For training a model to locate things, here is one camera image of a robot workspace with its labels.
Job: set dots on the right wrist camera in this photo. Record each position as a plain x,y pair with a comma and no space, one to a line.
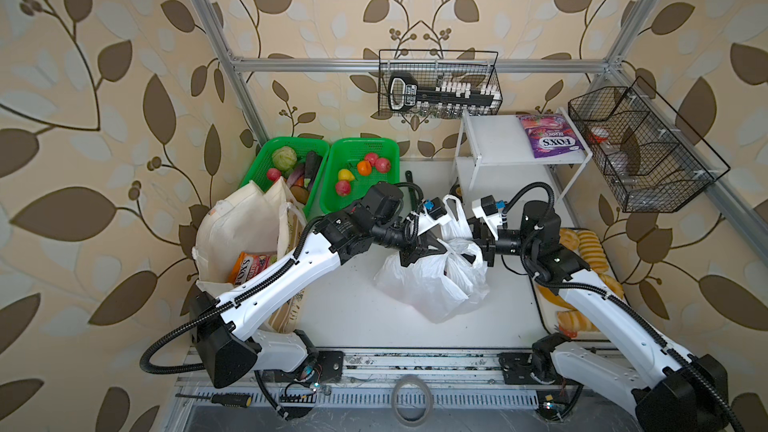
489,211

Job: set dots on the yellow lemon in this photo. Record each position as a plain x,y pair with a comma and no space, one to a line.
345,175

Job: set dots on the pink radish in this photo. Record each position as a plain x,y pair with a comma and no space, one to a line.
274,174

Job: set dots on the white plastic bag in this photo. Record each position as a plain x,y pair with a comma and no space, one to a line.
440,287

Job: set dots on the tape roll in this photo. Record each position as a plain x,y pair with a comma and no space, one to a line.
412,401

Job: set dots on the right black wire basket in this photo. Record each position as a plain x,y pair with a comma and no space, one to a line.
670,161

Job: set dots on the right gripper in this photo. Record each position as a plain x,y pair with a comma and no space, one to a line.
484,238

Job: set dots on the dark green pipe wrench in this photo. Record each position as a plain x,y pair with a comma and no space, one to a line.
411,183

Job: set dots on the orange fruit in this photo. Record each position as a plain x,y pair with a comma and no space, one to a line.
364,168

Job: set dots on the cream floral tote bag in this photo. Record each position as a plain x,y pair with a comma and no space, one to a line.
248,221

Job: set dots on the right green fruit basket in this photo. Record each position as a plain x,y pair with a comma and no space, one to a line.
346,154

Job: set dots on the white two-tier shelf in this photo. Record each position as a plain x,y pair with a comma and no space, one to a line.
501,161

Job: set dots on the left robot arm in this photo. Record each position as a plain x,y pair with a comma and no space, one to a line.
226,328

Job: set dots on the black tool set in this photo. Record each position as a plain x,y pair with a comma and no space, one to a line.
446,98

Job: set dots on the pink red apple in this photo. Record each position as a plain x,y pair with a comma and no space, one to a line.
382,165

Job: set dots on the black wire basket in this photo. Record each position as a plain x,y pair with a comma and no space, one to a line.
427,65
670,161

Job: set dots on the yellow handled screwdriver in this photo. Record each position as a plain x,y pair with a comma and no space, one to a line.
232,400

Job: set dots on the plastic bottle red cap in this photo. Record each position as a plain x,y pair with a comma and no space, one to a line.
611,160

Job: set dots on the orange snack bag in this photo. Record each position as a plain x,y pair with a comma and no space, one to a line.
250,264

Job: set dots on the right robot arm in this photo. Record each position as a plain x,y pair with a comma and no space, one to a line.
665,387

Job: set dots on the bread tray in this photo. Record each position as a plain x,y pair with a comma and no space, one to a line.
559,316

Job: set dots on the green cabbage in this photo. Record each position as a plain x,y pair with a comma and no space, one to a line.
284,159

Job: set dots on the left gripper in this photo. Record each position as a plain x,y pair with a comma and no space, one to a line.
422,243

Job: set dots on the purple Fox's candy bag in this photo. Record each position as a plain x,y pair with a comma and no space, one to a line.
549,135

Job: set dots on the left green vegetable basket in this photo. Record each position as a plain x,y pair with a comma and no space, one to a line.
257,172

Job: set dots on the dark green cucumber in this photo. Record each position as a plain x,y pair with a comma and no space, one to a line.
312,165

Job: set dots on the back black wire basket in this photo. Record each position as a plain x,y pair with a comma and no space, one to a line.
427,65

